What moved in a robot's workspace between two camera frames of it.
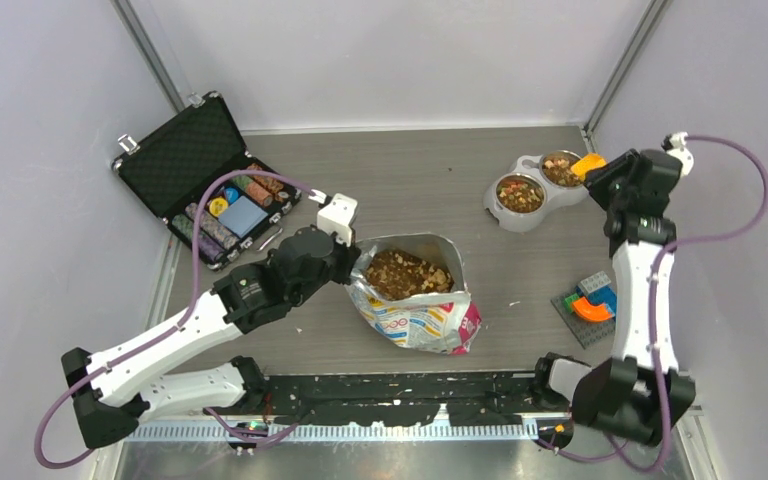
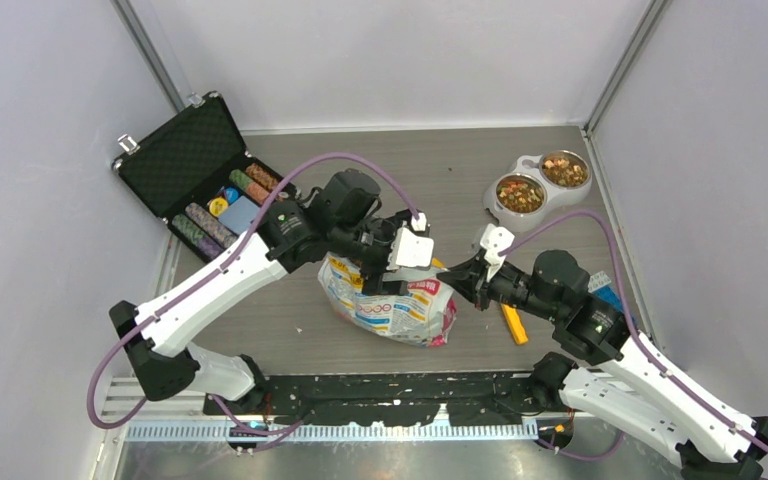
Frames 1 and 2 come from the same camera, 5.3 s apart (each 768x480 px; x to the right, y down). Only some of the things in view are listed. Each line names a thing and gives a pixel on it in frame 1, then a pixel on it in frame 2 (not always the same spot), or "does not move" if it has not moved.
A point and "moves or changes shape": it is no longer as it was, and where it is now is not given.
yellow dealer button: [218, 206] does not move
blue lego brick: [605, 295] does not move
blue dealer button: [232, 194] does not move
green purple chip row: [209, 247] does not move
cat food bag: [441, 322] moves or changes shape
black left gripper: [346, 255] to [373, 276]
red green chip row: [254, 190] does not move
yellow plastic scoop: [590, 161] to [516, 324]
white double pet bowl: [531, 187] does not move
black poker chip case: [172, 166] does not move
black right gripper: [597, 180] to [472, 281]
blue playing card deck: [243, 215] does not move
